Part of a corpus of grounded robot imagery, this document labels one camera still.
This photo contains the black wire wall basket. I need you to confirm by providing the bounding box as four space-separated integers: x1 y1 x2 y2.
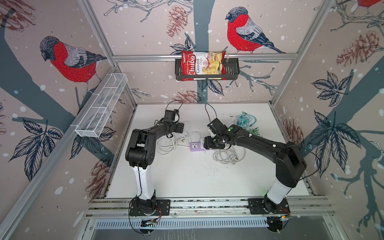
175 59 240 81

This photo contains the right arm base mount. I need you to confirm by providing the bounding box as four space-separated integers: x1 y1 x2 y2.
247 197 291 215

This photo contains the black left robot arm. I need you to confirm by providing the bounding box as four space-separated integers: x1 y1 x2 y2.
125 109 184 213

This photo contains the white mesh wall shelf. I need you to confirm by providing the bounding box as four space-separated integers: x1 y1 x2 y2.
75 73 128 138

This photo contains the red cassava chips bag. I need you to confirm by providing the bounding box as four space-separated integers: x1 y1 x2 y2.
181 51 226 81

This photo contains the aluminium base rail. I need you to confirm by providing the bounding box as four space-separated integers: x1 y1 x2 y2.
84 196 336 219

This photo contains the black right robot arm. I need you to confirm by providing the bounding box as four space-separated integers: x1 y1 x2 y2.
204 118 307 214

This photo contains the white charger cable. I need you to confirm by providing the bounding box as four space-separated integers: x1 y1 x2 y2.
156 134 188 156

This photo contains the light green charger with cable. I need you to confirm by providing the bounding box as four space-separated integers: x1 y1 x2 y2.
247 127 261 136

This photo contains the purple power strip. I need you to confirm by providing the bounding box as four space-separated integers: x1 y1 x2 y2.
190 142 206 152

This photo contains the white blue power strip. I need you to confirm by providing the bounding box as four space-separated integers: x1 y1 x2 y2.
213 147 246 165

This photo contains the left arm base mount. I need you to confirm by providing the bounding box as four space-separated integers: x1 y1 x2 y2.
129 198 171 217

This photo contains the teal multi-head charging cable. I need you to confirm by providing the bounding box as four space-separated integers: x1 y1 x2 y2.
234 112 258 128

